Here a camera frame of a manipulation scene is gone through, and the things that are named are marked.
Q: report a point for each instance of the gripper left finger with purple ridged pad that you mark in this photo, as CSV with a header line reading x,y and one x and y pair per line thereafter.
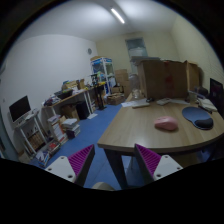
x,y
75,167

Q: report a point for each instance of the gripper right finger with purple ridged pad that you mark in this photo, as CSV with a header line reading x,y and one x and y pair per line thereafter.
x,y
153,166

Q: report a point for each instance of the pink computer mouse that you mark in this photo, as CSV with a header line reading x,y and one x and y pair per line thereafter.
x,y
166,123

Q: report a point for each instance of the blue mouse pad black rest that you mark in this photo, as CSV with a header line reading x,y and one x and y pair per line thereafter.
x,y
198,117

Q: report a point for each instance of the wooden table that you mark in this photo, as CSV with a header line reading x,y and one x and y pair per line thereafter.
x,y
136,126

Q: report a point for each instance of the stack of books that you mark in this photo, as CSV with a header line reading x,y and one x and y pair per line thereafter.
x,y
72,128

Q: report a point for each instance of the white small desk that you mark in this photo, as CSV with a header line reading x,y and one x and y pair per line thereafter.
x,y
32,134

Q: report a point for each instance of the long cluttered wooden desk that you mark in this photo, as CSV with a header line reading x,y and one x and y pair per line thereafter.
x,y
84,92

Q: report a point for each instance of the white remote control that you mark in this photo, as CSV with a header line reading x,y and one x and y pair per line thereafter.
x,y
163,101

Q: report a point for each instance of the cardboard boxes on floor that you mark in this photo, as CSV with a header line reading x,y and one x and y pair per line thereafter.
x,y
115,99

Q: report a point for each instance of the black computer monitor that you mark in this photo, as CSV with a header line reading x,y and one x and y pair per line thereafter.
x,y
19,108

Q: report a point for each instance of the large cardboard box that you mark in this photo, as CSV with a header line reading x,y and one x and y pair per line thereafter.
x,y
167,79

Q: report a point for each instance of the black monitor right edge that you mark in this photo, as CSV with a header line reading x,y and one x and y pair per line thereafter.
x,y
217,95

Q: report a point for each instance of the ceiling fluorescent light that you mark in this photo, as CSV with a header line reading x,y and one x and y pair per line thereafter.
x,y
117,15

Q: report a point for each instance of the round wall clock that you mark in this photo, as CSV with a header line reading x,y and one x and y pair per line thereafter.
x,y
89,51

